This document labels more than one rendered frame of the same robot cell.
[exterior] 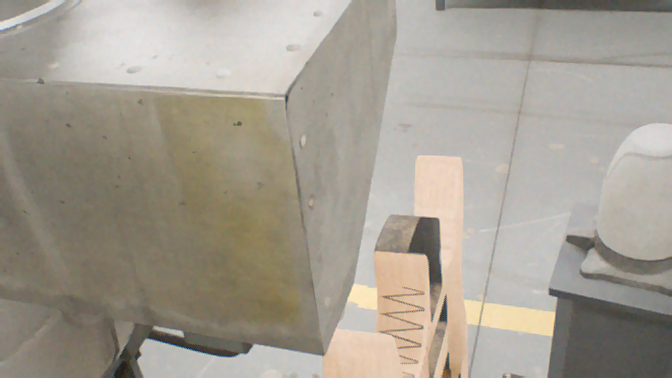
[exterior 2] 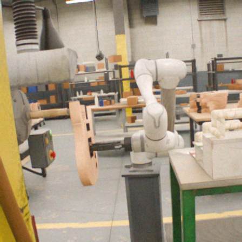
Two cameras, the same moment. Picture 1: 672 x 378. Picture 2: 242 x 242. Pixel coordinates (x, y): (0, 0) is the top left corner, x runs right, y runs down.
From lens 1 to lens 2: 104 cm
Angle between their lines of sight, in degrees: 31
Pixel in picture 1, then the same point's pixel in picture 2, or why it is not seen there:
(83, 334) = (24, 125)
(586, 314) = (132, 181)
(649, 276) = (145, 168)
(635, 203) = not seen: hidden behind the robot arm
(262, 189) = (65, 59)
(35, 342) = (19, 118)
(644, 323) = (145, 179)
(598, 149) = not seen: hidden behind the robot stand
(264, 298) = (64, 74)
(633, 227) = (138, 154)
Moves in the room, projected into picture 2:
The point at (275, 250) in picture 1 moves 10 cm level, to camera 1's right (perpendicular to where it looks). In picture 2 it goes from (66, 66) to (89, 64)
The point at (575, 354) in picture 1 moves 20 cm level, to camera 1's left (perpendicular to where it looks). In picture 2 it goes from (132, 196) to (106, 201)
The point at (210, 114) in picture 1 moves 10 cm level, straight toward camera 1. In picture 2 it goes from (60, 51) to (68, 47)
